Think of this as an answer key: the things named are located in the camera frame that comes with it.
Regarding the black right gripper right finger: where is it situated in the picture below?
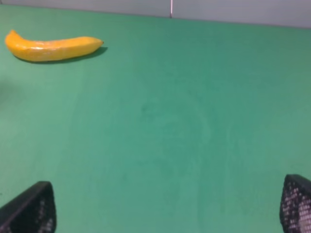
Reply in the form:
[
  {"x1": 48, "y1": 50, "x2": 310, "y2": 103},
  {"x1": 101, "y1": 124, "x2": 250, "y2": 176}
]
[{"x1": 279, "y1": 174, "x2": 311, "y2": 233}]

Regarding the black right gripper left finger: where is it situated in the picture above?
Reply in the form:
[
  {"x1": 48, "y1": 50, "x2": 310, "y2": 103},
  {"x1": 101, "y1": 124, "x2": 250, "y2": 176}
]
[{"x1": 0, "y1": 181, "x2": 57, "y2": 233}]

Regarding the yellow banana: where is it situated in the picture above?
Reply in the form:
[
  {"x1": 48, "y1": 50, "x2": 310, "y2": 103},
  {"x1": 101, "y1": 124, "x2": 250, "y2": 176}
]
[{"x1": 5, "y1": 30, "x2": 104, "y2": 62}]

